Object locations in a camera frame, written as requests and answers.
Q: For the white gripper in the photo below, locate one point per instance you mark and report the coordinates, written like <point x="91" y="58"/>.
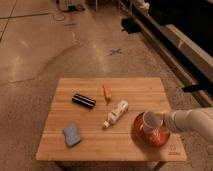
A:
<point x="169" y="120"/>

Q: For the red ceramic bowl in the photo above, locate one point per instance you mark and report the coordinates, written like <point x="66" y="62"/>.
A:
<point x="157" y="138"/>

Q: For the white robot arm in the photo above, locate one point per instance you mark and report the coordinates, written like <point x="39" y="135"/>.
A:
<point x="198" y="120"/>

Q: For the white plastic bottle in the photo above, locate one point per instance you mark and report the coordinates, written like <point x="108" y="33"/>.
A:
<point x="115" y="114"/>

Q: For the wooden table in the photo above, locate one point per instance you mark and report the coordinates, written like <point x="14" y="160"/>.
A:
<point x="92" y="119"/>

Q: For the orange carrot toy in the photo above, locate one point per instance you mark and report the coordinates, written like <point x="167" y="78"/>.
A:
<point x="107" y="92"/>

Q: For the black striped cylinder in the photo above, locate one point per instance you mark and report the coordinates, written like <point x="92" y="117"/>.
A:
<point x="83" y="100"/>

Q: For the blue sponge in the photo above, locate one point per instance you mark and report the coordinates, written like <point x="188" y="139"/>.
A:
<point x="71" y="135"/>

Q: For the black floor box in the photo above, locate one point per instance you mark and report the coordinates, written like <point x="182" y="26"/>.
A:
<point x="130" y="25"/>

